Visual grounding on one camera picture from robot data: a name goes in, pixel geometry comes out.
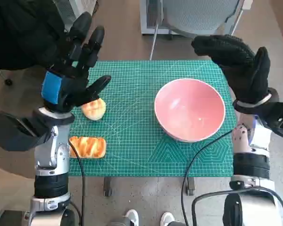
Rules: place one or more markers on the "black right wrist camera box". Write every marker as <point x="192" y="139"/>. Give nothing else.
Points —
<point x="280" y="120"/>

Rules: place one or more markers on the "long toy bread loaf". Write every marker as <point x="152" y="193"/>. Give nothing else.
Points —
<point x="89" y="147"/>

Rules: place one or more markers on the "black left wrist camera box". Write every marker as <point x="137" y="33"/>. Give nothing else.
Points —
<point x="14" y="134"/>

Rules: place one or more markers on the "grey mesh office chair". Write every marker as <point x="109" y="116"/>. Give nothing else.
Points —
<point x="198" y="16"/>

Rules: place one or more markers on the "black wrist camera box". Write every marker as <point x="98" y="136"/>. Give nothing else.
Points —
<point x="280" y="120"/>
<point x="14" y="134"/>

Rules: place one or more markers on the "white appliance with dark grille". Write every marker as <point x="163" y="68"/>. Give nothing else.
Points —
<point x="151" y="14"/>

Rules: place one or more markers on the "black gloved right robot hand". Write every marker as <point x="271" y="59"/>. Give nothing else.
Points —
<point x="240" y="70"/>

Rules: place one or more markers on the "pink bowl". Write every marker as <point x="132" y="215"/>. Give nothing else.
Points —
<point x="191" y="110"/>

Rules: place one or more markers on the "green cutting mat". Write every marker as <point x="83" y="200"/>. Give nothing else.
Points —
<point x="132" y="117"/>

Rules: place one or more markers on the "black chair caster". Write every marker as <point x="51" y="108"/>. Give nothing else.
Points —
<point x="8" y="82"/>

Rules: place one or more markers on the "black table leg with caster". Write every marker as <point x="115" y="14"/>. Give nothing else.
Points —
<point x="107" y="186"/>
<point x="190" y="186"/>

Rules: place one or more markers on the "white shoe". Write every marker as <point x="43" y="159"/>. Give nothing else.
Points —
<point x="167" y="217"/>
<point x="132" y="216"/>

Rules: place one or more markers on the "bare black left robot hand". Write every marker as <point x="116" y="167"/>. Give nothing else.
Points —
<point x="68" y="89"/>

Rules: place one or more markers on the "white appliance with mesh grille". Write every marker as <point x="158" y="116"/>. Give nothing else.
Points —
<point x="68" y="9"/>

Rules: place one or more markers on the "round toy bread bun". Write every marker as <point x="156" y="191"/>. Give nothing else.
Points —
<point x="95" y="111"/>

